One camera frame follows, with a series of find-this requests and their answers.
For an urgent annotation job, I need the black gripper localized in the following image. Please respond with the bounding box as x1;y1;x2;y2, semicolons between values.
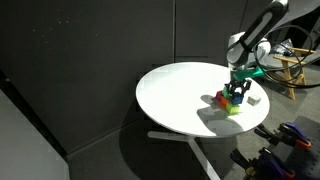
224;79;252;96

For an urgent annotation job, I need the blue block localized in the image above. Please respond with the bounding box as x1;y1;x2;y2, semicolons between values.
230;92;244;105

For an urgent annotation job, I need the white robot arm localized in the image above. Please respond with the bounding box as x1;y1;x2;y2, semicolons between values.
226;0;320;80

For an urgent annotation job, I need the green block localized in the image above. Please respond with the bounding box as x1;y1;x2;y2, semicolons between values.
222;87;230;99

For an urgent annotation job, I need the white block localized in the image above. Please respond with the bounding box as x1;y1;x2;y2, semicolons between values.
247;95;261;106

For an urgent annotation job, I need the orange block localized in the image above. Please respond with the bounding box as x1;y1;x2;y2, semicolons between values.
220;97;228;107

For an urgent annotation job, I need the pink block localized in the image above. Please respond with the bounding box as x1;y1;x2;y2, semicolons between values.
216;91;223;101

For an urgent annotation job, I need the yellow block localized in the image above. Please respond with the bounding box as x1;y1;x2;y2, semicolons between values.
226;102;240;115

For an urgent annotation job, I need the round white table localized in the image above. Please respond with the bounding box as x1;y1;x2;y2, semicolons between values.
136;62;270;180

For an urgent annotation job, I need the wooden armchair grey cushion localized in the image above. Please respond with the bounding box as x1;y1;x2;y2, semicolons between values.
263;48;319;100

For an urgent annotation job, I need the clear plastic bag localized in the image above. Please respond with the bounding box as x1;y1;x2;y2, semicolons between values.
271;39;294;56

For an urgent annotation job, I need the upper purple orange clamp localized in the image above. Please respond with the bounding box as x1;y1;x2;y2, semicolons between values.
254;122;312;148

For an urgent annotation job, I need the purple orange clamp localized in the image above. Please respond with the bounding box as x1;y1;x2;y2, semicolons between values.
254;122;312;148
230;148;296;180

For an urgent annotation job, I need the lower purple orange clamp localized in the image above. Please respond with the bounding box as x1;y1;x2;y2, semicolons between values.
230;148;296;180

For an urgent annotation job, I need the black perforated board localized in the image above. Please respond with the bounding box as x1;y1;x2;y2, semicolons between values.
272;116;320;180

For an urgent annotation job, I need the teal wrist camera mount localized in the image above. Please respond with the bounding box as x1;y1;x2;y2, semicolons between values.
232;67;263;80

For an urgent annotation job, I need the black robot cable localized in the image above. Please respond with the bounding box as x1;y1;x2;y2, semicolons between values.
253;24;320;90

